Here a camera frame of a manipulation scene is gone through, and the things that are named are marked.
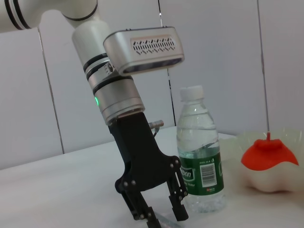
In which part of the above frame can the grey marker pen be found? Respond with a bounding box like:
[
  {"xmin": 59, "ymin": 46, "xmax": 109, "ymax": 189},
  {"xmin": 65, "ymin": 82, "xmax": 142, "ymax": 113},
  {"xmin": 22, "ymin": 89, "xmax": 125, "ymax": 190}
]
[{"xmin": 155, "ymin": 212, "xmax": 181, "ymax": 228}]

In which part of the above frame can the red-orange fruit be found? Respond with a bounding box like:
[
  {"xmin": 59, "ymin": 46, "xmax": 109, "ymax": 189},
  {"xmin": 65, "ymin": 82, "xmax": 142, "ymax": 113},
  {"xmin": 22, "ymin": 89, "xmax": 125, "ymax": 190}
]
[{"xmin": 241, "ymin": 131, "xmax": 299, "ymax": 172}]

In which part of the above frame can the clear green-label water bottle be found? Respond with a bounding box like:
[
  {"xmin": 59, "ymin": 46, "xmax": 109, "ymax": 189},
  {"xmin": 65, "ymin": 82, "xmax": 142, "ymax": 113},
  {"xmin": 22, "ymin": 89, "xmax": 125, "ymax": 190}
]
[{"xmin": 176, "ymin": 85, "xmax": 226, "ymax": 214}]

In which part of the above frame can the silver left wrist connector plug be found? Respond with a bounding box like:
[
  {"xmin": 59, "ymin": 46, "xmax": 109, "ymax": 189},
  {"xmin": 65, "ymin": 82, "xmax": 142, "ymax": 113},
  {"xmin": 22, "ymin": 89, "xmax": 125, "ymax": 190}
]
[{"xmin": 147, "ymin": 120, "xmax": 165, "ymax": 137}]

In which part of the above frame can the green glass fruit plate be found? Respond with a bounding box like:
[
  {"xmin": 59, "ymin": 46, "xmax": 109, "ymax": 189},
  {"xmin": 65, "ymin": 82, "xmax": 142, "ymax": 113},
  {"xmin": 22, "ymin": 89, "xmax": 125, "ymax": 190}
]
[{"xmin": 219, "ymin": 127, "xmax": 304, "ymax": 193}]

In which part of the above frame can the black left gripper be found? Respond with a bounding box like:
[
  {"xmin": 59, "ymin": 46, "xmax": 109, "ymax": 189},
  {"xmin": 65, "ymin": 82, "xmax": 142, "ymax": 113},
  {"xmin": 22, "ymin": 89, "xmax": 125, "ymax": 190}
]
[{"xmin": 108, "ymin": 111, "xmax": 190, "ymax": 228}]

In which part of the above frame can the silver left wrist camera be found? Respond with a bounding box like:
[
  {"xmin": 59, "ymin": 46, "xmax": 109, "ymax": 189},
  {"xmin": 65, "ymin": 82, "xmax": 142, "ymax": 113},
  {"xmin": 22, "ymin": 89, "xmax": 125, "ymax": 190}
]
[{"xmin": 102, "ymin": 27, "xmax": 185, "ymax": 76}]

